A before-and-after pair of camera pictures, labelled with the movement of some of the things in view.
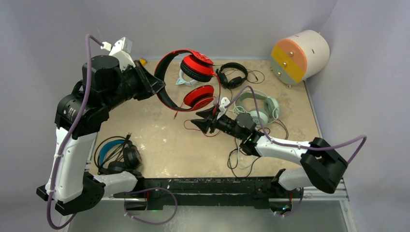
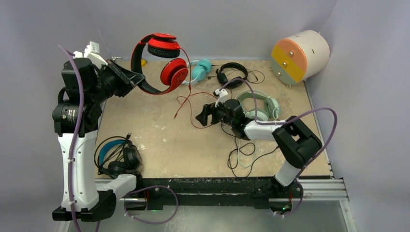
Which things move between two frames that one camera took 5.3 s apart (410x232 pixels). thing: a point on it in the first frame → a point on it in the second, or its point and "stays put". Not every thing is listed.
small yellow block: x=143 y=62 stays put
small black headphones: x=235 y=82 stays put
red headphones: x=197 y=67 → x=159 y=45
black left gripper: x=149 y=84 → x=122 y=75
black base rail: x=254 y=192 stays put
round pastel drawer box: x=300 y=56 stays put
